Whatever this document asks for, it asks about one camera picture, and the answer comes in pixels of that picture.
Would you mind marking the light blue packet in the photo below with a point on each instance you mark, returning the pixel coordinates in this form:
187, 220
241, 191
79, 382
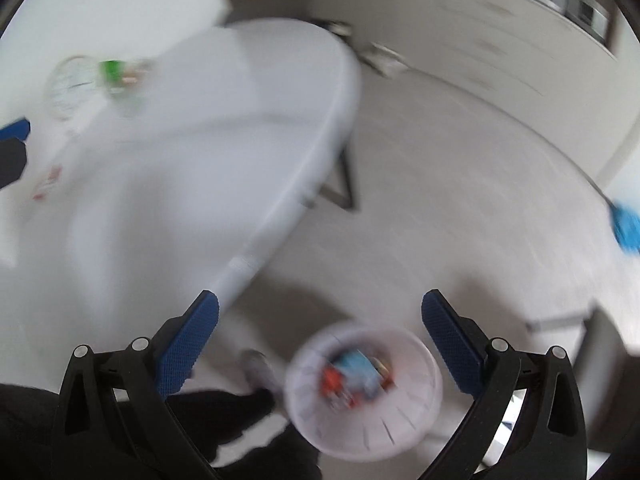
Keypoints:
357, 366

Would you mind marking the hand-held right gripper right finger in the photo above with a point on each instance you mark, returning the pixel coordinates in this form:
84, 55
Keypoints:
452, 345

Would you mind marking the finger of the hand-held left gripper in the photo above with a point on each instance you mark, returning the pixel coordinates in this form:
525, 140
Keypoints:
12, 130

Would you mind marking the black table leg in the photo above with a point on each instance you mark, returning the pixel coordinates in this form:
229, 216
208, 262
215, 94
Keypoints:
345, 180

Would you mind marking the red snack packet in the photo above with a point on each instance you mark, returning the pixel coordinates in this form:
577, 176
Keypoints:
334, 384

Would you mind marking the person's black trousers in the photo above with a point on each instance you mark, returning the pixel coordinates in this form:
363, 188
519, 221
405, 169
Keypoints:
225, 415

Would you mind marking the blue plastic bag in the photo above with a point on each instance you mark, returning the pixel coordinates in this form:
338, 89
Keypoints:
627, 225

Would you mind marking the red and white wrapper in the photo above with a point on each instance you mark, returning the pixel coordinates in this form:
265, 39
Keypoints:
48, 182

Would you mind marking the green label bottle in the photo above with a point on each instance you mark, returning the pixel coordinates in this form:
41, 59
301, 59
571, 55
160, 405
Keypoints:
117, 75

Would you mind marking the white drawer cabinet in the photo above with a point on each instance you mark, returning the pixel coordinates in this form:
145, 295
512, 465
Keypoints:
500, 60

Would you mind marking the white slotted waste basket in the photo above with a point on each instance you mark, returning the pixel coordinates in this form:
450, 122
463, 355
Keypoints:
400, 425

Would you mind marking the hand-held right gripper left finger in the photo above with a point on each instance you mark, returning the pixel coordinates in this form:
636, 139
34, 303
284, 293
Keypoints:
187, 350

